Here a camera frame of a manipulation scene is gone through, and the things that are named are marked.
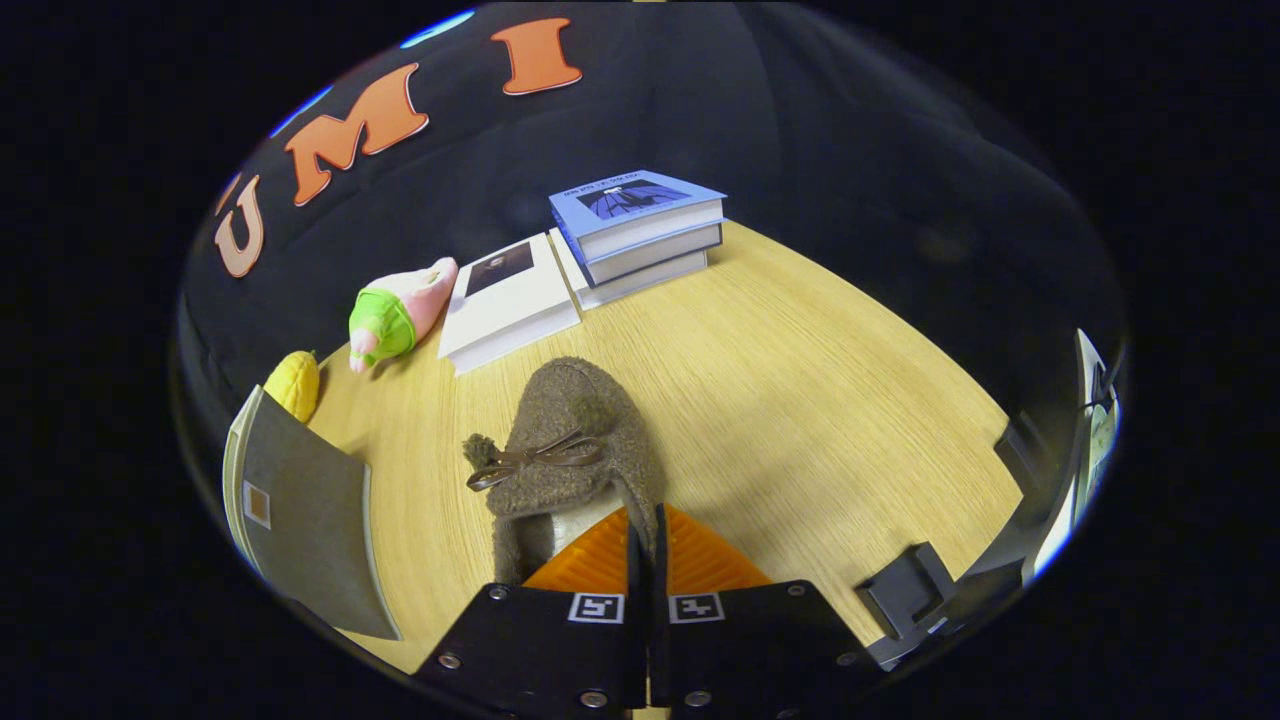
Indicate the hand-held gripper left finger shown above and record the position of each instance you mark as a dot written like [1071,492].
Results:
[530,650]

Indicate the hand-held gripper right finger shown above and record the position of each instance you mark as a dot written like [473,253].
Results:
[760,650]

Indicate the brown fuzzy shoe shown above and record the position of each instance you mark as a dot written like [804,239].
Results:
[580,400]

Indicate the grey fabric storage box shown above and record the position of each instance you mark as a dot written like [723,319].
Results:
[310,520]

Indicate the white book with portrait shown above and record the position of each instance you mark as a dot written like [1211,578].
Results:
[510,305]

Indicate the yellow plush toy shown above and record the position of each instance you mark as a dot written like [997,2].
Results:
[293,385]

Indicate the pink and green plush toy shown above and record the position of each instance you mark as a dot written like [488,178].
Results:
[385,320]

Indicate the white flat panel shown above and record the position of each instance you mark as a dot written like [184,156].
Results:
[1097,440]

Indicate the blue book with plain spine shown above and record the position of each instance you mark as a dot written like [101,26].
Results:
[660,250]

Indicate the blue book with figure cover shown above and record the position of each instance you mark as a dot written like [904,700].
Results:
[635,195]

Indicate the black table bracket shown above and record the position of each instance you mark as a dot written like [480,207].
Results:
[1020,455]
[905,590]

